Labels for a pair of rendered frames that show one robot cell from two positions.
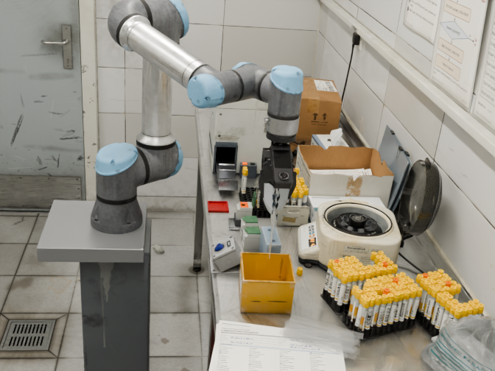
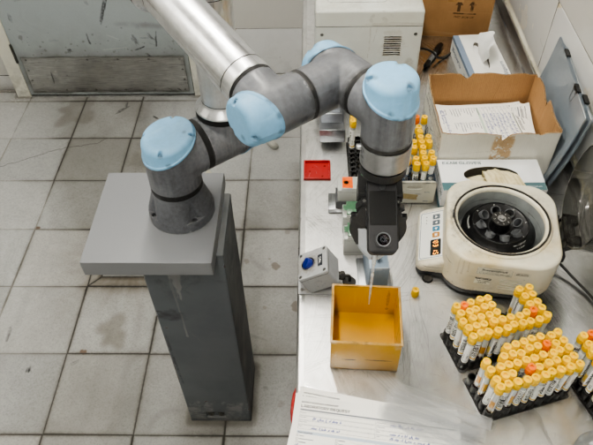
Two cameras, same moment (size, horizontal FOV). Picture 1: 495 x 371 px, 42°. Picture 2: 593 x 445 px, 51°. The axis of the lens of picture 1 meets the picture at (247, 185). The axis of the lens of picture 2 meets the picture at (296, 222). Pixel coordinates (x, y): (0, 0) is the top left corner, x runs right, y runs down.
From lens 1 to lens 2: 72 cm
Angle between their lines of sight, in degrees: 23
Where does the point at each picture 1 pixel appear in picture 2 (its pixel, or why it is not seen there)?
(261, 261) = (360, 294)
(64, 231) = (116, 230)
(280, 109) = (379, 141)
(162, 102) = not seen: hidden behind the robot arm
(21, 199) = (123, 82)
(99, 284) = (168, 284)
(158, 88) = not seen: hidden behind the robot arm
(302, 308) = (413, 360)
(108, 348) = (191, 337)
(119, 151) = (170, 134)
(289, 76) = (394, 94)
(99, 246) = (156, 259)
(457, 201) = not seen: outside the picture
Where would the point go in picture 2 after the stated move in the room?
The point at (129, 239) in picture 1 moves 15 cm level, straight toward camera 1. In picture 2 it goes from (195, 244) to (190, 300)
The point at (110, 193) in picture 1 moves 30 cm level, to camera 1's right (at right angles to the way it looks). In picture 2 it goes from (163, 189) to (303, 204)
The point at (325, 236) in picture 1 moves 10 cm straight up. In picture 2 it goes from (452, 252) to (461, 219)
